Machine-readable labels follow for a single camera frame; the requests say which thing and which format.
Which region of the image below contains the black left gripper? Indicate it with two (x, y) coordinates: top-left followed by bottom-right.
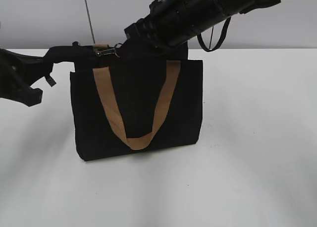
(0, 49), (53, 107)

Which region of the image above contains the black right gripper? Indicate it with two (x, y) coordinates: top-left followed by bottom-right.
(124, 0), (231, 49)

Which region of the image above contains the silver zipper pull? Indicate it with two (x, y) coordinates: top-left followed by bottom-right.
(93, 43), (122, 57)

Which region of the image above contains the black canvas tote bag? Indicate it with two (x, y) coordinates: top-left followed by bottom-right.
(44, 44), (203, 161)

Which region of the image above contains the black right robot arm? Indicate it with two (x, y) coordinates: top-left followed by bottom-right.
(124, 0), (281, 52)

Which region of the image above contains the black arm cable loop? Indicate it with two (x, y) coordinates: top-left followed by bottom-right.
(197, 16), (232, 52)

